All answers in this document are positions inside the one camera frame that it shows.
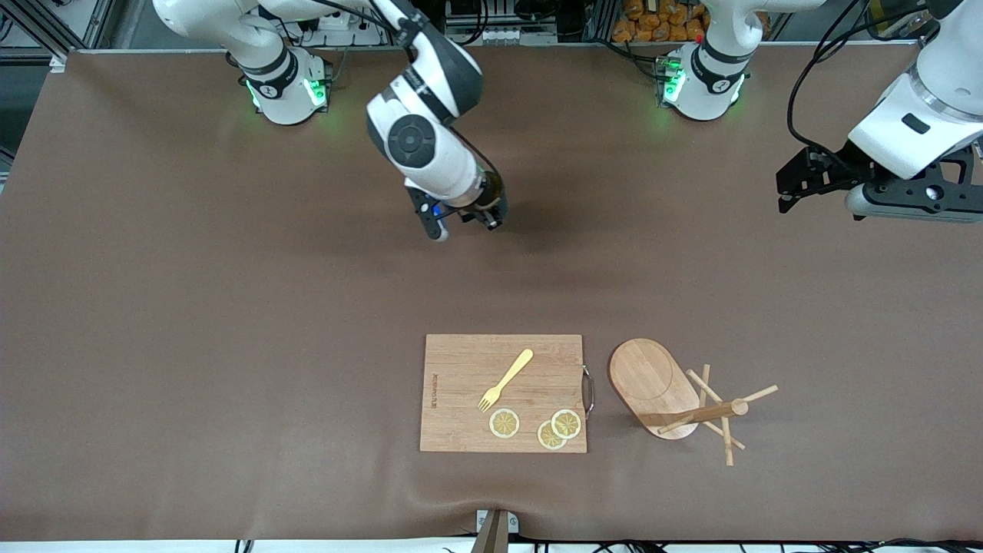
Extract dark green mug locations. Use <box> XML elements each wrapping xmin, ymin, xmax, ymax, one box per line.
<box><xmin>468</xmin><ymin>173</ymin><xmax>505</xmax><ymax>212</ymax></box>

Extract wooden mug tree rack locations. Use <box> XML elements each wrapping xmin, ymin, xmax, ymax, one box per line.
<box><xmin>608</xmin><ymin>338</ymin><xmax>779</xmax><ymax>468</ymax></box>

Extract wooden cutting board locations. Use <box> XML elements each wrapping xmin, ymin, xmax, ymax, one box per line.
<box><xmin>419</xmin><ymin>333</ymin><xmax>596</xmax><ymax>454</ymax></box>

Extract yellow plastic fork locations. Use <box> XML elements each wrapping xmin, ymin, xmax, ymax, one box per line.
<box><xmin>478</xmin><ymin>349</ymin><xmax>535</xmax><ymax>413</ymax></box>

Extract grey electronic equipment unit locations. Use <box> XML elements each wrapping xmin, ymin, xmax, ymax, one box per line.
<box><xmin>444</xmin><ymin>0</ymin><xmax>560</xmax><ymax>45</ymax></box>

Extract white power strip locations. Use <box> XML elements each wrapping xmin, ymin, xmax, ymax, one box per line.
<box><xmin>300</xmin><ymin>8</ymin><xmax>386</xmax><ymax>48</ymax></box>

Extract brown table cover mat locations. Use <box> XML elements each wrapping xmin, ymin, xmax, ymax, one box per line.
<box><xmin>0</xmin><ymin>46</ymin><xmax>983</xmax><ymax>543</ymax></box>

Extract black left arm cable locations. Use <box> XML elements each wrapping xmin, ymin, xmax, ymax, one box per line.
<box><xmin>786</xmin><ymin>0</ymin><xmax>949</xmax><ymax>166</ymax></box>

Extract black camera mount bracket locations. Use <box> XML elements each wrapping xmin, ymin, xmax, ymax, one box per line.
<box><xmin>868</xmin><ymin>142</ymin><xmax>983</xmax><ymax>225</ymax></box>

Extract aluminium profile rail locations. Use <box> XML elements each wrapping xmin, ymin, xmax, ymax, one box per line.
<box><xmin>470</xmin><ymin>508</ymin><xmax>521</xmax><ymax>553</ymax></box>

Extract aluminium frame struts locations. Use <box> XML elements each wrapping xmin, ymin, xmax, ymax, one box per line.
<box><xmin>0</xmin><ymin>0</ymin><xmax>124</xmax><ymax>74</ymax></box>

